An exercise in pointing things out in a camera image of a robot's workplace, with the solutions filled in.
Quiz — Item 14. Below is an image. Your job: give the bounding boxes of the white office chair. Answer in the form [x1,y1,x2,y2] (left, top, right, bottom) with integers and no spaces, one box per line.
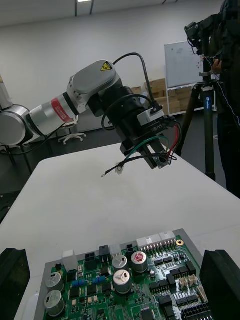
[57,116,88,146]

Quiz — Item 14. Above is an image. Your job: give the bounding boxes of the brown cardboard box stack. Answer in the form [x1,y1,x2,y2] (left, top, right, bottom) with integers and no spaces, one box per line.
[167,86,195,116]
[131,78,168,114]

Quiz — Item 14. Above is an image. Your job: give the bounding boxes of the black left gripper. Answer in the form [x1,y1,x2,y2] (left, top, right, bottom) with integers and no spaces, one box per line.
[119,117,179,171]

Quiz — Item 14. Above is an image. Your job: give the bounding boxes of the thin pale cable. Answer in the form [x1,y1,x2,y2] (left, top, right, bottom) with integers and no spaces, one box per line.
[203,56,240,127]

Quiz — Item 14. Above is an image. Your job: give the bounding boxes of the milky plastic box with lid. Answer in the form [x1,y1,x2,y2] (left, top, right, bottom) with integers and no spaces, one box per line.
[13,222,240,320]

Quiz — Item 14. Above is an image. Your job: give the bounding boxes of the red black green cable bundle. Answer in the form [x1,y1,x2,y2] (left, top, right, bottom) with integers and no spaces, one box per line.
[100,115,183,178]

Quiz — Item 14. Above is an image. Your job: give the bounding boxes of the whiteboard on stand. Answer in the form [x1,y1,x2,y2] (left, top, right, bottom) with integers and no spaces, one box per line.
[163,41,204,90]

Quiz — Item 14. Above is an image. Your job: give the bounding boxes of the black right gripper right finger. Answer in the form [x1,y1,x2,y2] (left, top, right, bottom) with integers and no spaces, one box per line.
[199,249,240,320]

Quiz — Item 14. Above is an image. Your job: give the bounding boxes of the person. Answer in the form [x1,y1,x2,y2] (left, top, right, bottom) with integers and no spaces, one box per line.
[206,0,240,200]

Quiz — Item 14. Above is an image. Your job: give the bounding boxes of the pale grey left wrist camera box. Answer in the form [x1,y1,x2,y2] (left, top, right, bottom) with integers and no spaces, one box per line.
[136,106,166,127]

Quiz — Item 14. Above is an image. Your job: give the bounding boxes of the person's hand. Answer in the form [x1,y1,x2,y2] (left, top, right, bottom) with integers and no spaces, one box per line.
[212,59,223,75]

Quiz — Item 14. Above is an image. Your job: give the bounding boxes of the black video camera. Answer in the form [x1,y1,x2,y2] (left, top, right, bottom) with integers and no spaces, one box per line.
[184,13,226,57]

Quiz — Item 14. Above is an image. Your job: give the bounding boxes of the black tripod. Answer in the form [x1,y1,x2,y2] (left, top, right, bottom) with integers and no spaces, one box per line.
[174,56,221,182]

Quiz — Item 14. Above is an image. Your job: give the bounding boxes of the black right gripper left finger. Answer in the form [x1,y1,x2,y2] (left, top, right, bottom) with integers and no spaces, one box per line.
[0,248,31,320]

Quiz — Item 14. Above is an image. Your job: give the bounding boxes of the green circuit board in grey frame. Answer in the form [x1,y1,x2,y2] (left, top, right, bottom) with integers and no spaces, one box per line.
[33,227,213,320]

